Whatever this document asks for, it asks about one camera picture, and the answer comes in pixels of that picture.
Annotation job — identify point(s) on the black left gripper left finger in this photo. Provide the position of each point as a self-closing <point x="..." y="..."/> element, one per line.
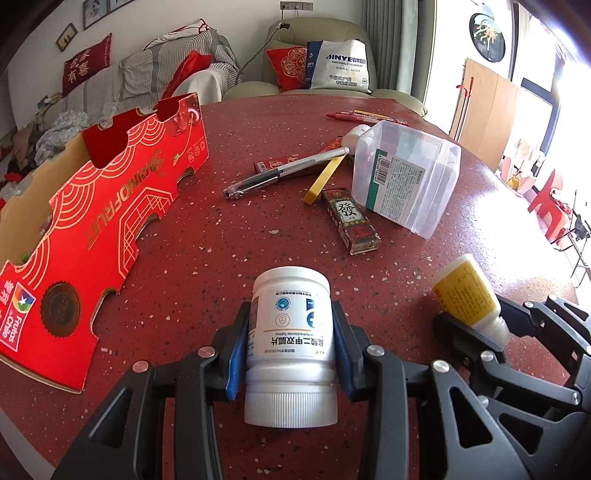
<point x="123" y="438"/>

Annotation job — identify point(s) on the clear plastic container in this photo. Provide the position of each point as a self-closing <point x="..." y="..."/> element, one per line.
<point x="405" y="175"/>

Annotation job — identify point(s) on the framed wall picture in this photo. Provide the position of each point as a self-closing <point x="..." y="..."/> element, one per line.
<point x="65" y="38"/>

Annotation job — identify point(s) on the white blue printed bag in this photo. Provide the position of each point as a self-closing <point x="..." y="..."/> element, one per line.
<point x="337" y="65"/>

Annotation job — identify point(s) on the yellow utility knife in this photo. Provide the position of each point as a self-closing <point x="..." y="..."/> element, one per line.
<point x="316" y="188"/>

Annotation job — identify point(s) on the red plastic chair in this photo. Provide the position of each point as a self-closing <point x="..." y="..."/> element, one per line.
<point x="545" y="204"/>

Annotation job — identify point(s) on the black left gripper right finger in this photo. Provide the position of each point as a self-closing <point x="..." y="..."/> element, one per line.
<point x="458" y="438"/>

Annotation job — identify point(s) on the brown cardboard board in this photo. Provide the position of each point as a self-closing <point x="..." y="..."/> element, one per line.
<point x="485" y="113"/>

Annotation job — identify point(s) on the dark red text cushion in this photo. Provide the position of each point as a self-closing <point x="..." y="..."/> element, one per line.
<point x="86" y="64"/>

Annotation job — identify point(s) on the red cardboard fruit box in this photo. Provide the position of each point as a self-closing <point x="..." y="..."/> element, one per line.
<point x="69" y="239"/>

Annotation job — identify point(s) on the grey striped sofa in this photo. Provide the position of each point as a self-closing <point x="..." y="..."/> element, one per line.
<point x="140" y="79"/>

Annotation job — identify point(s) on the red embroidered cushion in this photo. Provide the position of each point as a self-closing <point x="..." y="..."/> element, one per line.
<point x="289" y="66"/>

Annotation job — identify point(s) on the beige armchair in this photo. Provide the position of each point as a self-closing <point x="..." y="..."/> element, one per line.
<point x="300" y="31"/>

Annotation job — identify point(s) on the round black wall decoration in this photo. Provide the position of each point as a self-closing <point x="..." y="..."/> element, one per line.
<point x="487" y="39"/>

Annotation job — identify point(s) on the red lighter box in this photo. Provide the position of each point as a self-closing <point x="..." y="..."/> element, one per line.
<point x="268" y="164"/>

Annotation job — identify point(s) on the white blue-label pill bottle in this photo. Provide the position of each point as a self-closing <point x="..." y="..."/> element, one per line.
<point x="290" y="373"/>

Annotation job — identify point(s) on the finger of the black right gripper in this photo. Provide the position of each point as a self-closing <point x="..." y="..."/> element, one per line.
<point x="489" y="361"/>
<point x="560" y="325"/>

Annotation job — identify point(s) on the red marker pen back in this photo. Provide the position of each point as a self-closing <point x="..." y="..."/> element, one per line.
<point x="391" y="119"/>

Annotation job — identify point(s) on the red marker pen front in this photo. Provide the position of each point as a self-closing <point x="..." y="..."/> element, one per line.
<point x="352" y="117"/>

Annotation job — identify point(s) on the red marker pen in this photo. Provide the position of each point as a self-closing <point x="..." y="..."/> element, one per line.
<point x="391" y="119"/>
<point x="352" y="117"/>

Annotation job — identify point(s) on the silver black gel pen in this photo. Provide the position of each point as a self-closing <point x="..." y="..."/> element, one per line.
<point x="268" y="177"/>

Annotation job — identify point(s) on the black patterned lighter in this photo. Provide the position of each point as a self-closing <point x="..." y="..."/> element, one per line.
<point x="355" y="229"/>

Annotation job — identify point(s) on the red gold slim lighter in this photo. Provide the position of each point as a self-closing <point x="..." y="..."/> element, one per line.
<point x="334" y="144"/>

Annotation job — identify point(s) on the yellow pen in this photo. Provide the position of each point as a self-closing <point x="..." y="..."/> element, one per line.
<point x="370" y="114"/>

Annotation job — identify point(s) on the white yellow-label pill bottle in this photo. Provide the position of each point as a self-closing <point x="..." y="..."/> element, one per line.
<point x="463" y="290"/>

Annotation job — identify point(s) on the red sofa pillow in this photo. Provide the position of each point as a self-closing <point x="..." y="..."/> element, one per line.
<point x="192" y="63"/>

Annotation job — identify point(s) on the grey crumpled blanket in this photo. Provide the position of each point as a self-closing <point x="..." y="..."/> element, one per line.
<point x="66" y="126"/>

